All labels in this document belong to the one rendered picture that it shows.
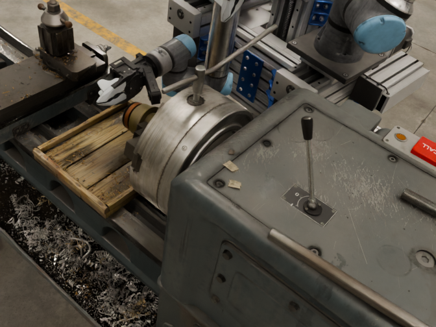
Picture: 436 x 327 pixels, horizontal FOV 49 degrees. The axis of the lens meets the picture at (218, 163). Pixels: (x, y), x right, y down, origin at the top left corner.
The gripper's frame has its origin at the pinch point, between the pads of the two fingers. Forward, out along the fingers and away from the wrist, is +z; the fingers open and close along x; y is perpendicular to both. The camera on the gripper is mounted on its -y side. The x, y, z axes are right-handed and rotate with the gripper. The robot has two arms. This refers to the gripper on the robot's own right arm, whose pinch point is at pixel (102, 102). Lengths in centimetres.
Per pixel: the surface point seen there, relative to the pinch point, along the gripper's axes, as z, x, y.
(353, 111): -27, 18, -54
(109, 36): -127, -126, 151
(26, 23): -92, -126, 198
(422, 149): -26, 20, -70
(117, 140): -5.0, -20.0, 1.2
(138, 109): -2.3, 3.9, -11.0
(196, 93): -4.2, 19.5, -26.9
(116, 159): 0.5, -19.2, -4.7
